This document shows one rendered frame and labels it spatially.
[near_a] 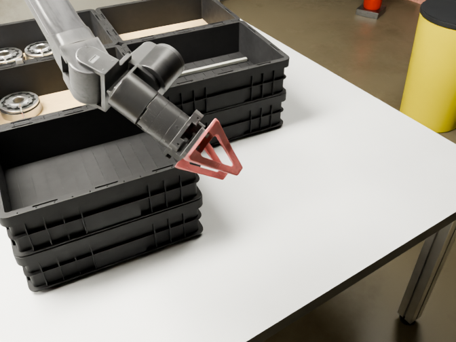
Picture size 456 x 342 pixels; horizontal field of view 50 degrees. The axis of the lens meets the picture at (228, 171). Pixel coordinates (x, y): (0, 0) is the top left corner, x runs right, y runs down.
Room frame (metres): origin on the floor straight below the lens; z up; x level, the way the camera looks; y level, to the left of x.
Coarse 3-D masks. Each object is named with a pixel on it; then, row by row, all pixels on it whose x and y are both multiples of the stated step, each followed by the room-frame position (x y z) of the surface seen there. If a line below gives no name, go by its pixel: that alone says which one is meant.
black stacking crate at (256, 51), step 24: (240, 24) 1.47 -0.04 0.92; (192, 48) 1.40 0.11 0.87; (216, 48) 1.44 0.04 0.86; (240, 48) 1.47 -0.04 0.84; (264, 48) 1.33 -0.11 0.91; (216, 72) 1.33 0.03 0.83; (168, 96) 1.07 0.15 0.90; (192, 96) 1.10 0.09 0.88; (216, 96) 1.13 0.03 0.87; (240, 96) 1.16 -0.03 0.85; (264, 96) 1.20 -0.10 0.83
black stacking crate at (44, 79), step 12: (0, 72) 1.16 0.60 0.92; (12, 72) 1.17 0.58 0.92; (24, 72) 1.18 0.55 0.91; (36, 72) 1.20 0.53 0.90; (48, 72) 1.21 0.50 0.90; (60, 72) 1.22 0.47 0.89; (0, 84) 1.15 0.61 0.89; (12, 84) 1.17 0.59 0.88; (24, 84) 1.18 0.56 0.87; (36, 84) 1.19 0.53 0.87; (48, 84) 1.21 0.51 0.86; (60, 84) 1.22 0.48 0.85; (0, 96) 1.15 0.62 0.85
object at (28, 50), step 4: (32, 44) 1.45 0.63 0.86; (48, 44) 1.45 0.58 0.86; (28, 48) 1.43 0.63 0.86; (32, 48) 1.43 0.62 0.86; (48, 48) 1.43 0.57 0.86; (28, 52) 1.40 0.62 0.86; (32, 52) 1.40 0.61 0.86; (36, 52) 1.40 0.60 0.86; (40, 52) 1.40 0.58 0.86; (44, 52) 1.40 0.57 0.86; (48, 52) 1.40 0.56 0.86; (36, 56) 1.38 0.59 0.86
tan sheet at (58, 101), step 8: (40, 96) 1.19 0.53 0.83; (48, 96) 1.19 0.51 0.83; (56, 96) 1.19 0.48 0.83; (64, 96) 1.19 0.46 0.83; (72, 96) 1.19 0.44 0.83; (48, 104) 1.14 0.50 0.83; (56, 104) 1.14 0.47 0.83; (64, 104) 1.14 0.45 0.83; (72, 104) 1.14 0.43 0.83; (80, 104) 1.14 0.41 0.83; (0, 112) 1.11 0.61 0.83; (40, 112) 1.11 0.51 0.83; (48, 112) 1.11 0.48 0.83; (0, 120) 1.07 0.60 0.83
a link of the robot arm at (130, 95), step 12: (132, 72) 0.62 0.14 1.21; (144, 72) 0.63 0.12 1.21; (120, 84) 0.59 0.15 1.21; (132, 84) 0.59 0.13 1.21; (144, 84) 0.60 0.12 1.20; (156, 84) 0.62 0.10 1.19; (120, 96) 0.58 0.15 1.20; (132, 96) 0.58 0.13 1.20; (144, 96) 0.58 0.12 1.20; (120, 108) 0.57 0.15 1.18; (132, 108) 0.57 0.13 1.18; (144, 108) 0.57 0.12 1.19; (132, 120) 0.57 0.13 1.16
